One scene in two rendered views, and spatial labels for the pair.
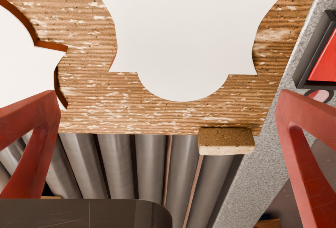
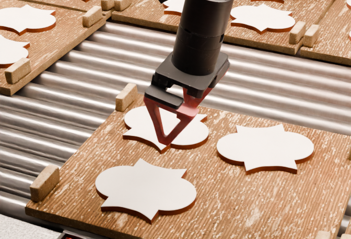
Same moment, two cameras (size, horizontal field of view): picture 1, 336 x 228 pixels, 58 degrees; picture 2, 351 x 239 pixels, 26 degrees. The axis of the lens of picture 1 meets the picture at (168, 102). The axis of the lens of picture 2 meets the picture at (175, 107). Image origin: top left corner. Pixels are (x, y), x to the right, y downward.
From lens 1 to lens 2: 94 cm
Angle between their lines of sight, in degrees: 55
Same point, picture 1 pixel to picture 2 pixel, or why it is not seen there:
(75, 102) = (121, 141)
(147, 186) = not seen: outside the picture
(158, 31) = (154, 179)
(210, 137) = (56, 176)
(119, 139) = (60, 150)
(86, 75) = (138, 152)
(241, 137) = (44, 190)
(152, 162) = (18, 155)
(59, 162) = (51, 115)
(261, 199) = not seen: outside the picture
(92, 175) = (24, 122)
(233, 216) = not seen: outside the picture
